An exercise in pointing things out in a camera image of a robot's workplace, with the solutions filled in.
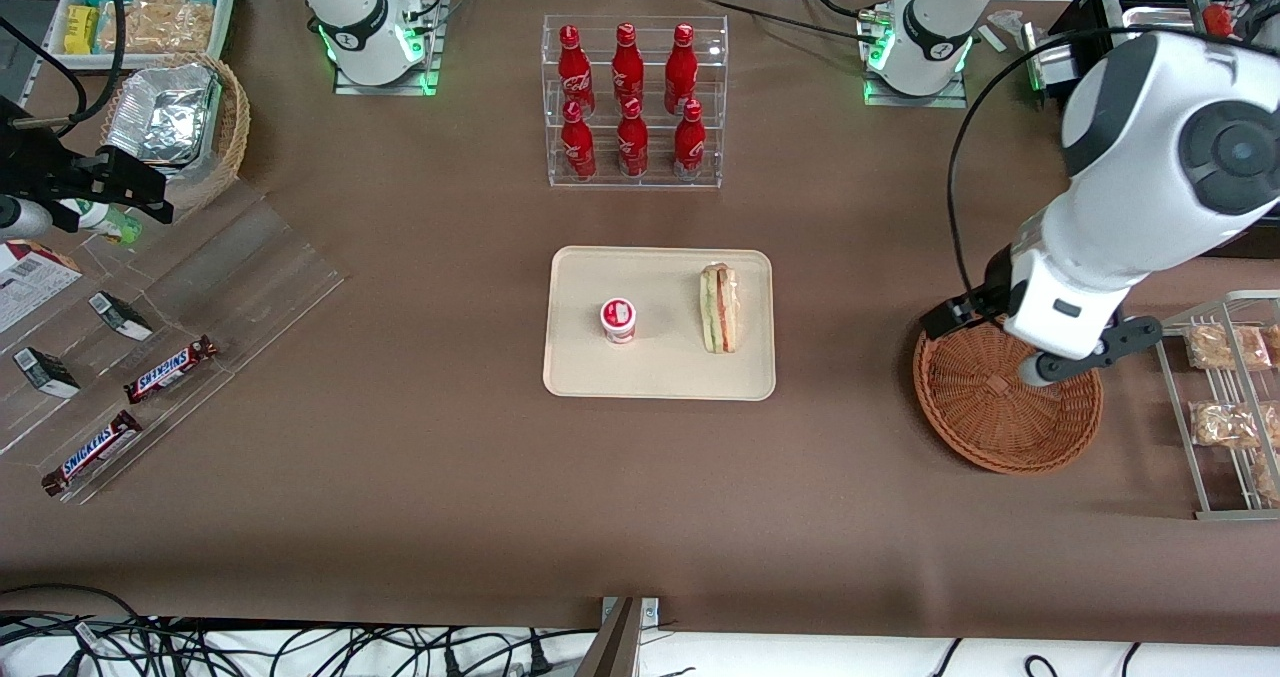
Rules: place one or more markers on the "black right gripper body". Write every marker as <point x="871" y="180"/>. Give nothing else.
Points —
<point x="40" y="171"/>

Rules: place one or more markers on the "triangle sandwich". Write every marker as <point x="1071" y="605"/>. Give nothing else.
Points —
<point x="719" y="309"/>

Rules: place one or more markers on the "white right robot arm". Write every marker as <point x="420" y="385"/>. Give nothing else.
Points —
<point x="350" y="17"/>

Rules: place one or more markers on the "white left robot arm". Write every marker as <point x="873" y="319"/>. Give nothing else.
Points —
<point x="1150" y="137"/>

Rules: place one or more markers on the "round brown wicker basket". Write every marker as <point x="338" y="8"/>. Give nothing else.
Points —
<point x="985" y="422"/>

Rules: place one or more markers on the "wicker basket with foil packs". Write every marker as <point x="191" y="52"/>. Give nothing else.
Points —
<point x="232" y="127"/>

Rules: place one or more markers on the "beige plastic tray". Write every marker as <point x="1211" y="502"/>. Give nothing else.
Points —
<point x="660" y="372"/>

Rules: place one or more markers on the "green bottle white cap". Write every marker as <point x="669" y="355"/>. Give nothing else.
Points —
<point x="110" y="222"/>

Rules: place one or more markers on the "silver foil pack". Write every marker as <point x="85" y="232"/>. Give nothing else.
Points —
<point x="160" y="117"/>

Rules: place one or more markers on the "small black carton box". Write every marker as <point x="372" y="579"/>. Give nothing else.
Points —
<point x="45" y="372"/>
<point x="120" y="316"/>

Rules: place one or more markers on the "white red snack box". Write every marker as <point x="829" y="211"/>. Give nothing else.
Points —
<point x="30" y="282"/>

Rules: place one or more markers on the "clear acrylic stepped display stand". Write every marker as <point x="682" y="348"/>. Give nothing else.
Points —
<point x="250" y="267"/>

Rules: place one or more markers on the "yellow snack pack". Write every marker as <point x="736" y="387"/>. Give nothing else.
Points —
<point x="80" y="29"/>

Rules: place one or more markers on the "bagged bread pieces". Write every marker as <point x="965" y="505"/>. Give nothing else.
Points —
<point x="160" y="22"/>

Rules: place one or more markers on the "brown Snickers bar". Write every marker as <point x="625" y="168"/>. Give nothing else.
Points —
<point x="92" y="453"/>
<point x="170" y="369"/>

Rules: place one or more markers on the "bagged crumbly pastry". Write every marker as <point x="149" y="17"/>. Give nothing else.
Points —
<point x="1268" y="479"/>
<point x="1228" y="347"/>
<point x="1230" y="425"/>
<point x="1273" y="342"/>

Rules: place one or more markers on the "white plastic bin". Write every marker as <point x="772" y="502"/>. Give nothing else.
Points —
<point x="228" y="12"/>

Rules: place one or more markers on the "white crumpled wrapper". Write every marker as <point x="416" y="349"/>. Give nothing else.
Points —
<point x="1005" y="27"/>

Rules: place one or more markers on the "black metal box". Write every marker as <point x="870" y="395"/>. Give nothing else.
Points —
<point x="1075" y="27"/>

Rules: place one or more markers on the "red cola bottle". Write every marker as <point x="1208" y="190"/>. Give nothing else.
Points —
<point x="689" y="144"/>
<point x="575" y="72"/>
<point x="681" y="69"/>
<point x="628" y="69"/>
<point x="632" y="142"/>

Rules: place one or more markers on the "red white yogurt cup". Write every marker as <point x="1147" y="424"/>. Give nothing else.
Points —
<point x="618" y="319"/>

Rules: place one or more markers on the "clear acrylic bottle rack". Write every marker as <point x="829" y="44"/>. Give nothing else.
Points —
<point x="635" y="182"/>

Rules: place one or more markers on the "red Coca-Cola can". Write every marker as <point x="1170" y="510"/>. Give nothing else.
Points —
<point x="578" y="147"/>

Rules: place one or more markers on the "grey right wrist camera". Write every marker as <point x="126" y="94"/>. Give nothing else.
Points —
<point x="22" y="217"/>

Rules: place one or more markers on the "metal table bracket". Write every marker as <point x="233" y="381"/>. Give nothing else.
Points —
<point x="620" y="642"/>

